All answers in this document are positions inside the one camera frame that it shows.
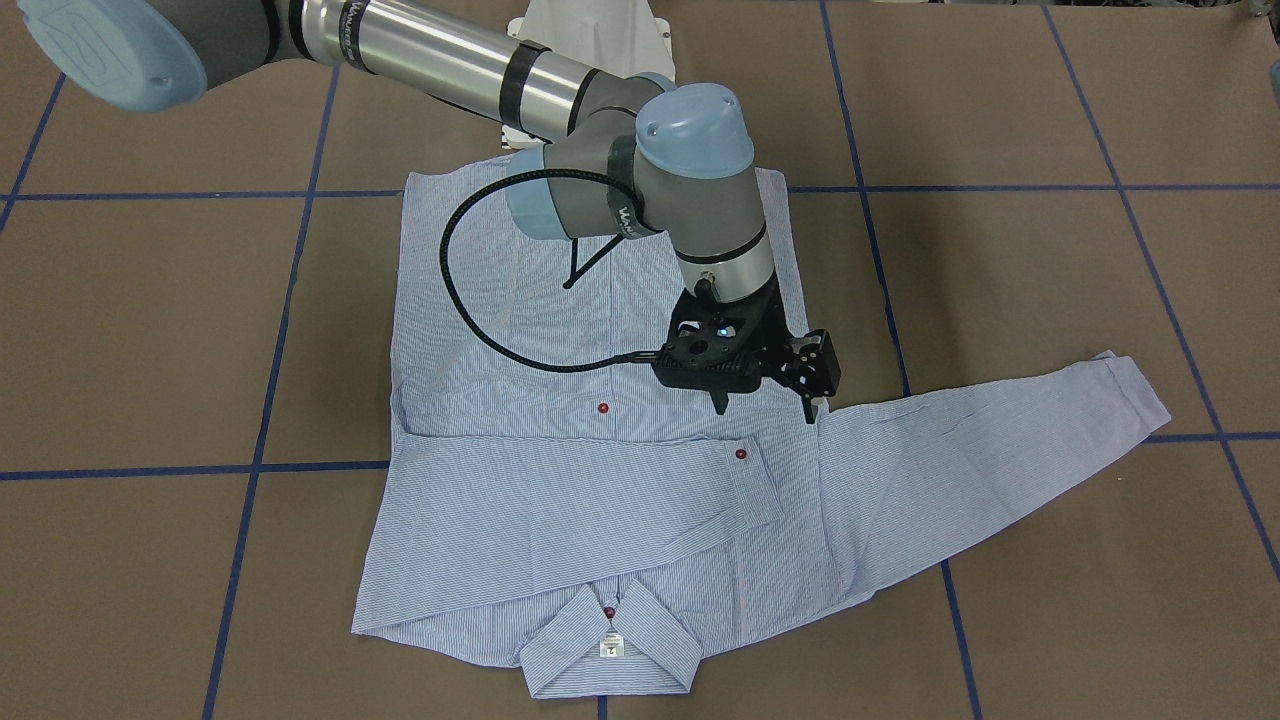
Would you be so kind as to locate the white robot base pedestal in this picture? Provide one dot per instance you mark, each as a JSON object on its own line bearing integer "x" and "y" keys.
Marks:
{"x": 623, "y": 38}

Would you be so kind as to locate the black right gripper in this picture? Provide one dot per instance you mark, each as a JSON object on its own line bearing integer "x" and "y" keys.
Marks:
{"x": 773, "y": 338}

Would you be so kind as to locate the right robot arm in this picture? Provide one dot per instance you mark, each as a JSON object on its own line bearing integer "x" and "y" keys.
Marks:
{"x": 625, "y": 157}

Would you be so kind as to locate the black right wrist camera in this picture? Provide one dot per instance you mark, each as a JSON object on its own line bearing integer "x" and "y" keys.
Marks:
{"x": 707, "y": 357}

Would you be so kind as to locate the blue striped button shirt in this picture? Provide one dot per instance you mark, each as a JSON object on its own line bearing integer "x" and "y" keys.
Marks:
{"x": 606, "y": 533}

